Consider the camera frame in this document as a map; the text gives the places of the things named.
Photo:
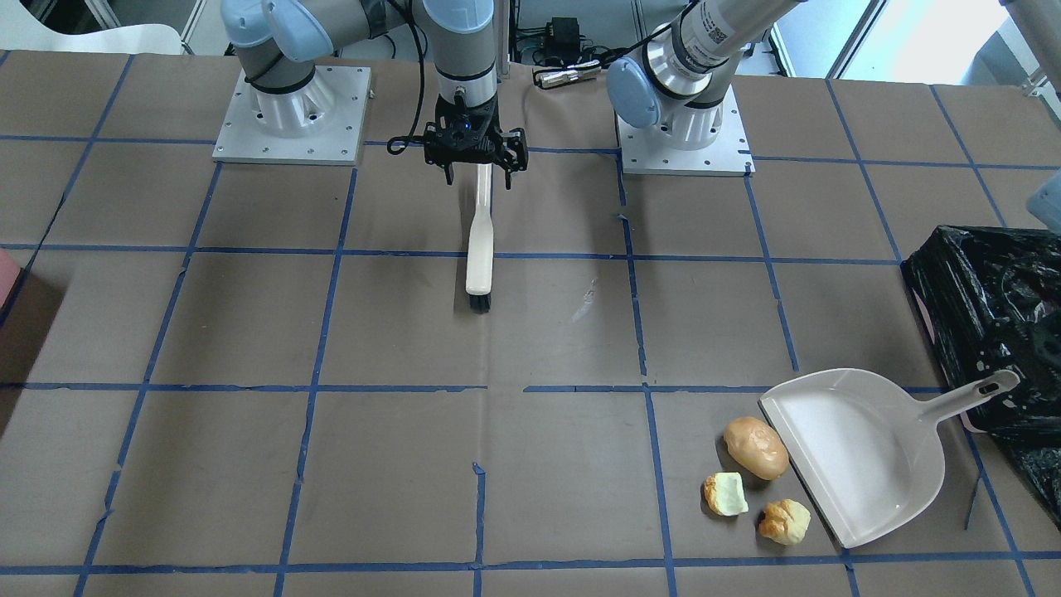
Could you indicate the black power adapter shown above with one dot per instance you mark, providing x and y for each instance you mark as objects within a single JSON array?
[{"x": 562, "y": 37}]

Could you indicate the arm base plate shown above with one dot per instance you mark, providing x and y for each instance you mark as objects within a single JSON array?
[
  {"x": 321, "y": 124},
  {"x": 662, "y": 136}
]

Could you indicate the brown potato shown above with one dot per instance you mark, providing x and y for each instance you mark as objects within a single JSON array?
[{"x": 757, "y": 447}]

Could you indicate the beige plastic dustpan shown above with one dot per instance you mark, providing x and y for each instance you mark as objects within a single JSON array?
[{"x": 868, "y": 453}]

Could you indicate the yellow bread chunk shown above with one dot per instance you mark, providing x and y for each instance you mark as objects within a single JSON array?
[{"x": 785, "y": 522}]

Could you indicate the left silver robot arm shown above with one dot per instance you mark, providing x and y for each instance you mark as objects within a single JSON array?
[{"x": 675, "y": 84}]

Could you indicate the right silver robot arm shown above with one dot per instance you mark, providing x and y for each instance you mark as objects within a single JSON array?
[{"x": 279, "y": 42}]

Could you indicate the pale green food chunk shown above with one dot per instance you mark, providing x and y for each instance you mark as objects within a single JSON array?
[{"x": 724, "y": 494}]

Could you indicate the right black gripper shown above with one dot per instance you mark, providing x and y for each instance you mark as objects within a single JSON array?
[{"x": 515, "y": 152}]

